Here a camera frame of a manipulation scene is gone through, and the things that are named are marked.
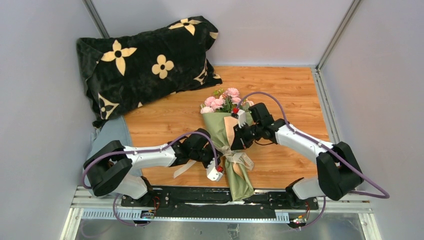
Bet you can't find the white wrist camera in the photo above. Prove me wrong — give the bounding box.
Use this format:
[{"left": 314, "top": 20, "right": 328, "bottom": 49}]
[
  {"left": 206, "top": 163, "right": 224, "bottom": 182},
  {"left": 231, "top": 108, "right": 247, "bottom": 128}
]

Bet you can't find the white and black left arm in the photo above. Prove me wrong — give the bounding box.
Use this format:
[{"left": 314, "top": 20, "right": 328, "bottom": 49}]
[{"left": 81, "top": 128, "right": 223, "bottom": 207}]

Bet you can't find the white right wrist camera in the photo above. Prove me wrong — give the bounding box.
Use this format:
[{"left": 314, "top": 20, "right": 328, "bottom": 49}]
[{"left": 231, "top": 108, "right": 247, "bottom": 128}]

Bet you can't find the pink fake flower stem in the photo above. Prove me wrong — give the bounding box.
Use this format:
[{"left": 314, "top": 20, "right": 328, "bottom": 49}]
[
  {"left": 213, "top": 87, "right": 248, "bottom": 113},
  {"left": 244, "top": 100, "right": 254, "bottom": 108},
  {"left": 200, "top": 96, "right": 226, "bottom": 114}
]

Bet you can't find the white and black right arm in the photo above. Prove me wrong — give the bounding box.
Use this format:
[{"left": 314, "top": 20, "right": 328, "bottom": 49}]
[{"left": 231, "top": 103, "right": 364, "bottom": 209}]

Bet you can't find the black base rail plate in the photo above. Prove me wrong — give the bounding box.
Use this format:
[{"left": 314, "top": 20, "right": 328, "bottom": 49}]
[{"left": 121, "top": 186, "right": 319, "bottom": 219}]

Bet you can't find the cream ribbon strap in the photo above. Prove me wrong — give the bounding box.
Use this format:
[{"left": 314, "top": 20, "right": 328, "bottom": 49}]
[{"left": 172, "top": 145, "right": 255, "bottom": 180}]

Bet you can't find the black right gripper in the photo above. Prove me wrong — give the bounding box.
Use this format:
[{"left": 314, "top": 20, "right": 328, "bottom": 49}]
[{"left": 231, "top": 121, "right": 263, "bottom": 150}]

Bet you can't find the black floral pillow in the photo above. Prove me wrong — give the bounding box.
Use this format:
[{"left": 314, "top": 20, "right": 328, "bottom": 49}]
[{"left": 76, "top": 16, "right": 223, "bottom": 129}]

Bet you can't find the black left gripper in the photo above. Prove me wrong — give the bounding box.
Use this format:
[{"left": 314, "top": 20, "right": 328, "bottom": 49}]
[{"left": 190, "top": 143, "right": 223, "bottom": 171}]

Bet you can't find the aluminium frame rail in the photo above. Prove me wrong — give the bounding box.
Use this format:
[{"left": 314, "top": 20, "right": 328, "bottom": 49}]
[{"left": 61, "top": 186, "right": 382, "bottom": 240}]

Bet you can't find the light blue cloth bag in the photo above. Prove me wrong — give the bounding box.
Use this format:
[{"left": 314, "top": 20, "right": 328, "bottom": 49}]
[{"left": 81, "top": 115, "right": 143, "bottom": 199}]

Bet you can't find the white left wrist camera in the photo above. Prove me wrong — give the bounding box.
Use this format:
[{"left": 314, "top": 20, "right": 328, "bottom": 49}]
[{"left": 206, "top": 163, "right": 224, "bottom": 182}]

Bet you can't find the green and peach wrapping paper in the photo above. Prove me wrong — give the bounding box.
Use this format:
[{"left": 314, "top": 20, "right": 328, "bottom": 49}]
[{"left": 201, "top": 112, "right": 255, "bottom": 201}]

